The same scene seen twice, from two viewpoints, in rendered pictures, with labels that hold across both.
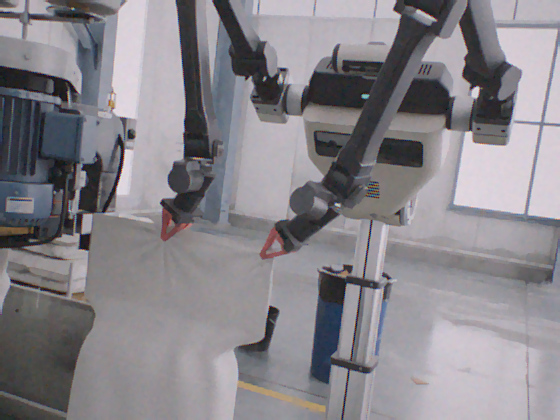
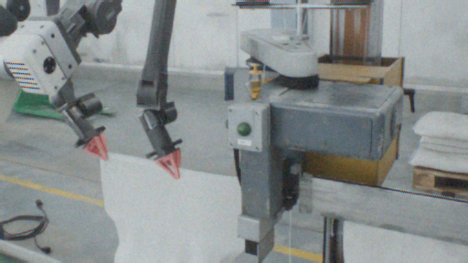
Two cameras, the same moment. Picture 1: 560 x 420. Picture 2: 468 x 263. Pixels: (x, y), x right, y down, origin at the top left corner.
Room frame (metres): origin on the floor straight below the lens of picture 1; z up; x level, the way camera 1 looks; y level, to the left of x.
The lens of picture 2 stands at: (2.70, 0.51, 1.60)
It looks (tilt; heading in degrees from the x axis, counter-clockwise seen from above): 14 degrees down; 191
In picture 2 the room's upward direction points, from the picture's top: 3 degrees counter-clockwise
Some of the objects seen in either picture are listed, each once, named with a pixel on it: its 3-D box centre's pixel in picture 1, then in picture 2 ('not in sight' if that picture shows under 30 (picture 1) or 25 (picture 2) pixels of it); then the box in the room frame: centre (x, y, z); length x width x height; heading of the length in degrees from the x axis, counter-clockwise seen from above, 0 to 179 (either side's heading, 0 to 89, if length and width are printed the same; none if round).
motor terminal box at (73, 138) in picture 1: (70, 144); (236, 87); (1.14, 0.41, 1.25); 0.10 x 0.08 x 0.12; 3
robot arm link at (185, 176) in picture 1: (194, 165); (157, 106); (1.31, 0.20, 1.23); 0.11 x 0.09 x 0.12; 159
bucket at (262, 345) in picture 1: (255, 327); not in sight; (3.87, 0.04, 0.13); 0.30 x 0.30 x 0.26
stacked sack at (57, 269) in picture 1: (80, 263); not in sight; (4.27, 1.38, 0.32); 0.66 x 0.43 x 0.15; 160
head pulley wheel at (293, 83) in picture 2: (61, 98); (299, 79); (1.52, 0.58, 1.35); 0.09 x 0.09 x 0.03
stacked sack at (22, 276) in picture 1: (53, 275); not in sight; (4.29, 1.57, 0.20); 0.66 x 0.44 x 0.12; 68
